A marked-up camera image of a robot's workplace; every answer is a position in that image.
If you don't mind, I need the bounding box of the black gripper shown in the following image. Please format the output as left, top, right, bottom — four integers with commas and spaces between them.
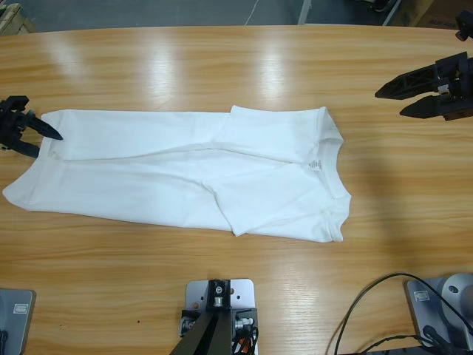
375, 10, 473, 122
0, 95, 64, 159

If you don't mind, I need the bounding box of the white T-shirt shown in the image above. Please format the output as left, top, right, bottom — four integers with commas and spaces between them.
1, 105, 352, 244

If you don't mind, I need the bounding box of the pale printed cardboard box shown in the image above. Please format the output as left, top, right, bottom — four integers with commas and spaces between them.
417, 9, 461, 30

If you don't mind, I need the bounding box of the brown cardboard box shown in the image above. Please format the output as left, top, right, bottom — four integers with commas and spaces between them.
387, 0, 437, 27

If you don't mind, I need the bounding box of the slanted metal bar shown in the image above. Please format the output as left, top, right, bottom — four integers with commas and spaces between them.
382, 0, 404, 26

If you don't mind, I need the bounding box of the wooden pallet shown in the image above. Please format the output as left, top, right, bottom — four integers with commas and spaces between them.
0, 2, 38, 36

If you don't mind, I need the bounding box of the white upright post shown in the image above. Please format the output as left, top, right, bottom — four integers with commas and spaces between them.
297, 0, 312, 25

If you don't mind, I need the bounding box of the grey base plate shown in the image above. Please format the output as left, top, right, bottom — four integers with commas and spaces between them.
402, 277, 473, 349
0, 288, 37, 355

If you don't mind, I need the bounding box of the thin braided black cable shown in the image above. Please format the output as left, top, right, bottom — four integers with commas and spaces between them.
364, 334, 432, 351

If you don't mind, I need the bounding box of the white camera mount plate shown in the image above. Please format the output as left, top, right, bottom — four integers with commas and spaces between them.
184, 279, 259, 355

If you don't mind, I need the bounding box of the orange and black cable bundle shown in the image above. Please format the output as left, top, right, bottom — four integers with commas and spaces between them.
231, 327, 262, 355

